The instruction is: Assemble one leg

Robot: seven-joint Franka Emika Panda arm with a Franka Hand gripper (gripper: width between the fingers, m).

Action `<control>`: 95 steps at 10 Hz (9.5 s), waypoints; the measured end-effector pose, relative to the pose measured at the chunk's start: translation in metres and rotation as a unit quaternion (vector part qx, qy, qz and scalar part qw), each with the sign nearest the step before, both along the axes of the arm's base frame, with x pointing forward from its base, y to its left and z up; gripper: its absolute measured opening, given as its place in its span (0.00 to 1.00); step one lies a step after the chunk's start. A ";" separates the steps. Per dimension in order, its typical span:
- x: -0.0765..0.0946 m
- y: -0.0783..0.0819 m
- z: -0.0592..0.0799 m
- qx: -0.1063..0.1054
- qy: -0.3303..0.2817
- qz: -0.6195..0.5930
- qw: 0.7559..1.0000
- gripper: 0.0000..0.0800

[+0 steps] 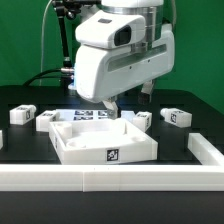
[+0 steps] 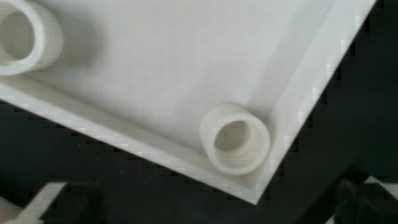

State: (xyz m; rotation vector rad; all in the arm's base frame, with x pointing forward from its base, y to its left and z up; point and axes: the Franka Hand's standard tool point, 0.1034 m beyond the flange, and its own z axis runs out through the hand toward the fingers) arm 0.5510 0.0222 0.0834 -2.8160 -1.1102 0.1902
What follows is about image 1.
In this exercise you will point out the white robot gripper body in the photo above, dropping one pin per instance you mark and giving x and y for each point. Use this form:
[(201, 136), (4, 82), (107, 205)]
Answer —
[(101, 74)]

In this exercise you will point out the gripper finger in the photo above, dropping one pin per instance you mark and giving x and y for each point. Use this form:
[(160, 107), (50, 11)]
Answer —
[(112, 109)]

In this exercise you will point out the white square table top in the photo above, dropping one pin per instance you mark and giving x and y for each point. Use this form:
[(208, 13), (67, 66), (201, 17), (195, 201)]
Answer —
[(101, 142)]

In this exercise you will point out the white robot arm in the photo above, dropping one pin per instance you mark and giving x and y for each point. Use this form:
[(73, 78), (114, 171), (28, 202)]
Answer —
[(123, 45)]

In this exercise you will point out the white marker tag sheet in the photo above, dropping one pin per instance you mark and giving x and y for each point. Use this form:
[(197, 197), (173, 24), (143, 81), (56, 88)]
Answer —
[(81, 114)]

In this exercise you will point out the white part at left edge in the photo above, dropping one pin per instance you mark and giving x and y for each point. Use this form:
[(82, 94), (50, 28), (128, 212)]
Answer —
[(1, 139)]

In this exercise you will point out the white L-shaped obstacle fence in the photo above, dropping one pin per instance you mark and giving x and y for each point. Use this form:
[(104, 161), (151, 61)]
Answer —
[(208, 175)]

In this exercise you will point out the black camera stand pole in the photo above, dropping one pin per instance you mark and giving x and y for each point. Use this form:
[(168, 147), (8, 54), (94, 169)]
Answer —
[(65, 9)]

